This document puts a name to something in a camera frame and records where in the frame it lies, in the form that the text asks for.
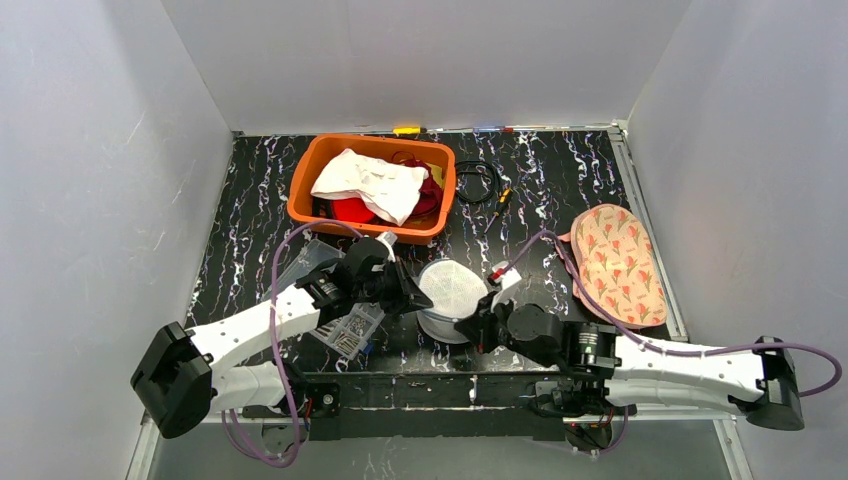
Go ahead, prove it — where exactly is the white bra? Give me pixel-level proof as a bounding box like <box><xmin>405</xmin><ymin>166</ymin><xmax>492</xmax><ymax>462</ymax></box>
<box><xmin>310</xmin><ymin>149</ymin><xmax>427</xmax><ymax>226</ymax></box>

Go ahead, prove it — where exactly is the peach print mesh laundry bag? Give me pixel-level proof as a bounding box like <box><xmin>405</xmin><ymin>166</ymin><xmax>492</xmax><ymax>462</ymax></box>
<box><xmin>559</xmin><ymin>204</ymin><xmax>668</xmax><ymax>330</ymax></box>

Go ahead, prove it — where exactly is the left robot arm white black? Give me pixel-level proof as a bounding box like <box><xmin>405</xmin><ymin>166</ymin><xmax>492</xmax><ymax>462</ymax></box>
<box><xmin>130</xmin><ymin>237</ymin><xmax>433</xmax><ymax>439</ymax></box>

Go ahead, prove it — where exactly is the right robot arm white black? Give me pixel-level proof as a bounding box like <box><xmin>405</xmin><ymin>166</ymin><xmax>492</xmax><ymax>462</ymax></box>
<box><xmin>454</xmin><ymin>295</ymin><xmax>805</xmax><ymax>431</ymax></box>

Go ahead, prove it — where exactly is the bright red bra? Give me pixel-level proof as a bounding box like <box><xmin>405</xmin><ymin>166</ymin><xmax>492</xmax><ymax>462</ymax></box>
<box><xmin>312</xmin><ymin>197</ymin><xmax>378</xmax><ymax>224</ymax></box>

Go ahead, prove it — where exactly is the dark red bra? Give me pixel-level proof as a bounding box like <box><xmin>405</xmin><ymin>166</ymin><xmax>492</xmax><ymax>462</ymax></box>
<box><xmin>390</xmin><ymin>151</ymin><xmax>444</xmax><ymax>217</ymax></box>

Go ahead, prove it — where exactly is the clear plastic screw organizer box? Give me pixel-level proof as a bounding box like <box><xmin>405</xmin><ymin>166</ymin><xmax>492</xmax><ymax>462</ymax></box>
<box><xmin>277</xmin><ymin>239</ymin><xmax>385</xmax><ymax>360</ymax></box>

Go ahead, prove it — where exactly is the orange plastic basin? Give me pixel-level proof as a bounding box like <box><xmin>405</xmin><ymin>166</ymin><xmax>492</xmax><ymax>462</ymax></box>
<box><xmin>287</xmin><ymin>134</ymin><xmax>457</xmax><ymax>245</ymax></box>

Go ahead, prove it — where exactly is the orange black screwdriver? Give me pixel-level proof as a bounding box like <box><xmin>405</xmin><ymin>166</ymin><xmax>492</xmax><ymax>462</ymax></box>
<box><xmin>484</xmin><ymin>188</ymin><xmax>513</xmax><ymax>234</ymax></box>

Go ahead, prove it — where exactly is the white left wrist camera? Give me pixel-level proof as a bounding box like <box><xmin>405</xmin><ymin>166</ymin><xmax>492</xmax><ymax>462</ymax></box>
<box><xmin>376</xmin><ymin>231</ymin><xmax>398</xmax><ymax>262</ymax></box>

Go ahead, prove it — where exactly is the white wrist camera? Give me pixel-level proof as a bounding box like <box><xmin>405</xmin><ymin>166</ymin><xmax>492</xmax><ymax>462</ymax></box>
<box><xmin>376</xmin><ymin>231</ymin><xmax>398</xmax><ymax>262</ymax></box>
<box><xmin>487</xmin><ymin>261</ymin><xmax>522</xmax><ymax>310</ymax></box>

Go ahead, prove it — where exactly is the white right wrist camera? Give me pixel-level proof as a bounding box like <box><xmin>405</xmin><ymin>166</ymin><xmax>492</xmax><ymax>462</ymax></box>
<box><xmin>487</xmin><ymin>261</ymin><xmax>522</xmax><ymax>310</ymax></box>

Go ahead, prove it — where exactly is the black coiled cable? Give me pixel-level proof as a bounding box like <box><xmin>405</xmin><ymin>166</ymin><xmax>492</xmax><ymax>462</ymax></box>
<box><xmin>454</xmin><ymin>160</ymin><xmax>501</xmax><ymax>205</ymax></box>

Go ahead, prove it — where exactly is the yellow marker at wall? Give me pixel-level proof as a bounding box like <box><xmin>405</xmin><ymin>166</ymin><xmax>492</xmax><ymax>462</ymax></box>
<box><xmin>392</xmin><ymin>126</ymin><xmax>426</xmax><ymax>135</ymax></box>

